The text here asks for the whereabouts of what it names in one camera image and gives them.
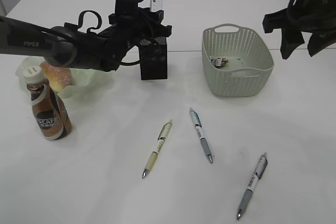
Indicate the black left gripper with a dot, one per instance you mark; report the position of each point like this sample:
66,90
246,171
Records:
137,29

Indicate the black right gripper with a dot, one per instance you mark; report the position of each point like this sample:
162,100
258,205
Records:
316,17

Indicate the paper ball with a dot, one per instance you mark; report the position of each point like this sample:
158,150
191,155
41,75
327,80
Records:
224,61
216,61

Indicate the golden sugared bread roll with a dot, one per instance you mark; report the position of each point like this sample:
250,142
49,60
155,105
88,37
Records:
59,78

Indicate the grey white ballpoint pen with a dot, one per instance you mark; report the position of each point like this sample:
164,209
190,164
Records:
255,178

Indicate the brown Nescafe coffee bottle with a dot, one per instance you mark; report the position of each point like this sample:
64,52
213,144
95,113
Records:
48,108

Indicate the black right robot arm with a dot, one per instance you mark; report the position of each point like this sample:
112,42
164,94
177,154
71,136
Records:
316,17

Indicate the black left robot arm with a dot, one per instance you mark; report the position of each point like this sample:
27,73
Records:
66,47

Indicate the black square pen holder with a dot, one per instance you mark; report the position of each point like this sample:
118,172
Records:
153,59

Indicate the green plastic woven basket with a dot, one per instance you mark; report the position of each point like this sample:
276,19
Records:
250,62

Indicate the pale green wavy glass plate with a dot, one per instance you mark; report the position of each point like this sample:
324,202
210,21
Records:
81,78

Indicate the blue grey ballpoint pen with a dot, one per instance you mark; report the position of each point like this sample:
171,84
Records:
198,128

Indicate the cream green ballpoint pen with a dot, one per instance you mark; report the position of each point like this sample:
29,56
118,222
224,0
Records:
156,150

